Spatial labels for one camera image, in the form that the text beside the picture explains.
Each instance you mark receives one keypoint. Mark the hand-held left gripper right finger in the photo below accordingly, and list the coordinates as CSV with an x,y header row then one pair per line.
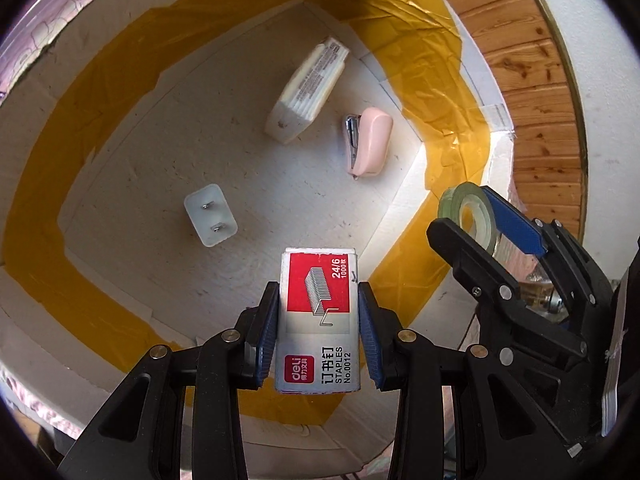
x,y
369,340

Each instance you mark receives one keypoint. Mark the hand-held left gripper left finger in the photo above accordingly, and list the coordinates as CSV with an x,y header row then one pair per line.
x,y
267,340

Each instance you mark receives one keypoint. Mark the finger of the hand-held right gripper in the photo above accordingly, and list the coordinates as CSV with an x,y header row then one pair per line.
x,y
515,225
465,250

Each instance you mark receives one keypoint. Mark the red and white staples box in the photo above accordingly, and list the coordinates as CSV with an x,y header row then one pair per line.
x,y
317,320

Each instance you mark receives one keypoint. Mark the green tape roll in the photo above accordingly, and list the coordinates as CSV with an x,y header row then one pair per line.
x,y
470,191

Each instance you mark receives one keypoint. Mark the white charger plug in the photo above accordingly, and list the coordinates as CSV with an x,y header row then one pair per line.
x,y
210,220

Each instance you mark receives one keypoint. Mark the pink stapler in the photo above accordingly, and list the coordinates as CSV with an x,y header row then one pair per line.
x,y
372,140

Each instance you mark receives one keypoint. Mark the white cardboard box yellow tape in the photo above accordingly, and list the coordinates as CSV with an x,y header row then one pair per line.
x,y
125,185

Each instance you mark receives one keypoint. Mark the cream paper pack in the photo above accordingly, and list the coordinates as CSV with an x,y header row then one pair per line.
x,y
305,95

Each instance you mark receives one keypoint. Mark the glass bottle metal cap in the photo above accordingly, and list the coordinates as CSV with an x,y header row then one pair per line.
x,y
552,302

